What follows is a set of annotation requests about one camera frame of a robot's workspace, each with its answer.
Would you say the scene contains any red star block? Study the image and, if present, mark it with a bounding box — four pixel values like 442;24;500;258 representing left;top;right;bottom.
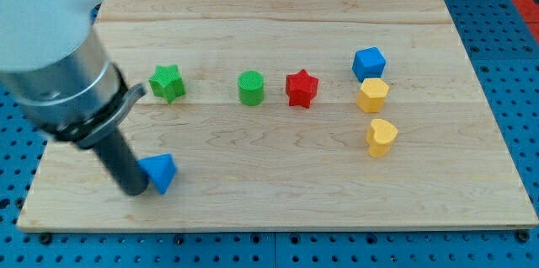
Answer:
286;69;318;109

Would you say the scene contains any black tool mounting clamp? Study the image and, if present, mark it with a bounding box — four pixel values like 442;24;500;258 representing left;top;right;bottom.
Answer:
52;63;147;149

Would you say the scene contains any yellow heart block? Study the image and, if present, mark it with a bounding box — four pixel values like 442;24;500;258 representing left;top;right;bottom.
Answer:
366;118;398;158

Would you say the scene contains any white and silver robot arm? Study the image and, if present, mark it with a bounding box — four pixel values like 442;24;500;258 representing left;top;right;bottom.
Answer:
1;0;148;196

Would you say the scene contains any wooden board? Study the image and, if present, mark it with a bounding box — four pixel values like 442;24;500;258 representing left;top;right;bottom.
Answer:
18;0;538;233

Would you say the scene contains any yellow hexagon block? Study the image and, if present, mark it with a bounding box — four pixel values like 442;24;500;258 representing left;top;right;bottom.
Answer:
356;78;389;113

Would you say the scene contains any blue triangle block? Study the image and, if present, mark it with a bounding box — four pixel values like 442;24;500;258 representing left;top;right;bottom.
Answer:
137;153;177;195

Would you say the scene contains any blue cube block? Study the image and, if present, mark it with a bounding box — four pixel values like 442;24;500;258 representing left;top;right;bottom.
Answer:
351;47;386;82

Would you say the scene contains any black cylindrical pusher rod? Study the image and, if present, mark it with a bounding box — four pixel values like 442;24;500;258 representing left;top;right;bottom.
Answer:
93;129;149;196

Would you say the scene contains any green cylinder block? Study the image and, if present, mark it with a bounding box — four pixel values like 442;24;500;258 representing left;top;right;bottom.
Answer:
237;71;264;106

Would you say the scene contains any green star block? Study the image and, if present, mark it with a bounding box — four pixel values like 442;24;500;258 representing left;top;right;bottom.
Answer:
148;64;186;104

